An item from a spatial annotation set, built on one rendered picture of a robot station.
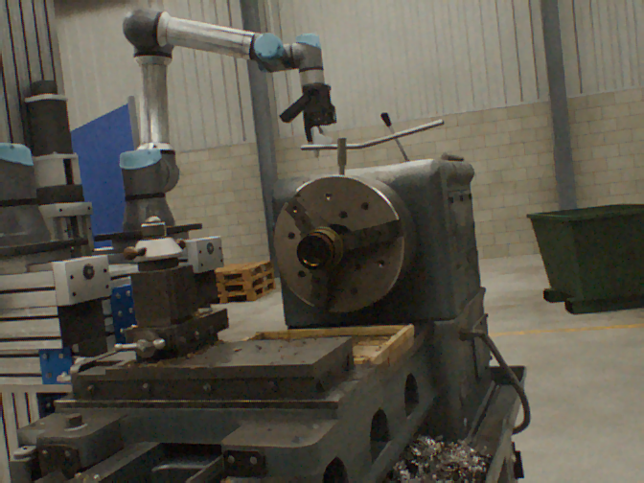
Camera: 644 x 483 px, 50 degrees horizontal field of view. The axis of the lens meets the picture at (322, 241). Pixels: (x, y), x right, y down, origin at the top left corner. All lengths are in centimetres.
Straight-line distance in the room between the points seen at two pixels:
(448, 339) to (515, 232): 999
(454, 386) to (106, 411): 92
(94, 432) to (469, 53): 1115
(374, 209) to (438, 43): 1048
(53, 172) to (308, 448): 125
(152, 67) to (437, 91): 980
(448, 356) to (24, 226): 101
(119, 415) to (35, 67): 120
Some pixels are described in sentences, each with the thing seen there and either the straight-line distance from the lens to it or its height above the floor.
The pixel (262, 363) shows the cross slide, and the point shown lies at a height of 97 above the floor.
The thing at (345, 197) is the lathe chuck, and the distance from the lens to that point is 156.
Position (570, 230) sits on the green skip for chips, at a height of 73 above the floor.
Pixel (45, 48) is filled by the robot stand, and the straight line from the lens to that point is 209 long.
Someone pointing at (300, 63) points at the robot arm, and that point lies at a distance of 213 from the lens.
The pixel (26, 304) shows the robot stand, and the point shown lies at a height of 103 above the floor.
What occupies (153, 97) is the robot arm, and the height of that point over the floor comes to 155.
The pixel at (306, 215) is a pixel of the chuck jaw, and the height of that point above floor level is 116.
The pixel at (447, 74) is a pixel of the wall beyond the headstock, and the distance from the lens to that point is 1186.
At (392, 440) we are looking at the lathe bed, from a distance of 138.
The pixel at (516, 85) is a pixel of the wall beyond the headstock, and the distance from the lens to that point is 1177.
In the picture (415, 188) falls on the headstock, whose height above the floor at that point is 119.
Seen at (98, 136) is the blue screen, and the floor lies 212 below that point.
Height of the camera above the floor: 117
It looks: 3 degrees down
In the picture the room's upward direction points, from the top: 7 degrees counter-clockwise
